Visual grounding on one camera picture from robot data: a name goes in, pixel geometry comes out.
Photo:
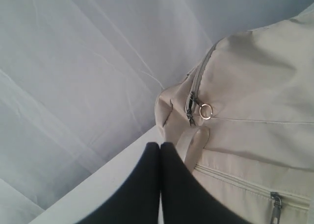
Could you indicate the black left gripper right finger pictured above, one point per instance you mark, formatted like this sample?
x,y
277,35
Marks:
x,y
184,200

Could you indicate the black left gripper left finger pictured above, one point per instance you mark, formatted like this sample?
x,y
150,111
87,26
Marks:
x,y
137,199

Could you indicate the cream fabric duffel bag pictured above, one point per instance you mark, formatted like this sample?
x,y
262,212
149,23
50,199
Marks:
x,y
243,121

